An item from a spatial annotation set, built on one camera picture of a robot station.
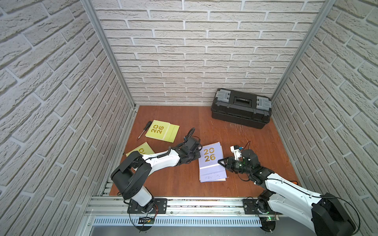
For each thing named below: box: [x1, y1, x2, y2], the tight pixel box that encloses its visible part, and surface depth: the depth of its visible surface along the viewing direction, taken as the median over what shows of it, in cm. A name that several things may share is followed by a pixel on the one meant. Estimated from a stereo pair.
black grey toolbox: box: [210, 88, 273, 129], surface depth 100 cm
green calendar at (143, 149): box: [125, 141, 156, 157], surface depth 96 cm
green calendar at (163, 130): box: [145, 119, 181, 144], surface depth 105 cm
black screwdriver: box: [136, 120, 153, 141], surface depth 108 cm
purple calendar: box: [198, 141, 228, 183], surface depth 84 cm
